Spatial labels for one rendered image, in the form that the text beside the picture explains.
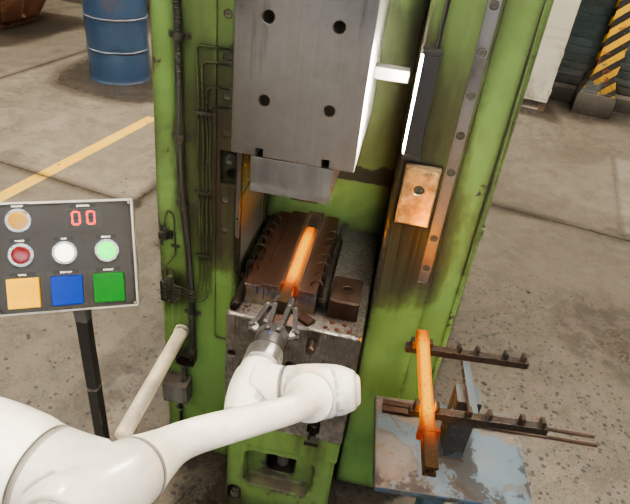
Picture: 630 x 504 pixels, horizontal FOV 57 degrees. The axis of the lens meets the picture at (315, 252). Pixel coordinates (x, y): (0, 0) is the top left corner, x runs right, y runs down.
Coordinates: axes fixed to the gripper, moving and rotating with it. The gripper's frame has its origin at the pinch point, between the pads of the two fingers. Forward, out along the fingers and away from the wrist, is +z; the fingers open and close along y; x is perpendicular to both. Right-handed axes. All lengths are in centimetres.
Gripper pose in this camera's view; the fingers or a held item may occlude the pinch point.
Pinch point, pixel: (285, 298)
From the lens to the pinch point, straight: 154.3
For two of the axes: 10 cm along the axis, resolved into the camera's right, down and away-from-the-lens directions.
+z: 1.8, -5.6, 8.1
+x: 1.0, -8.1, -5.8
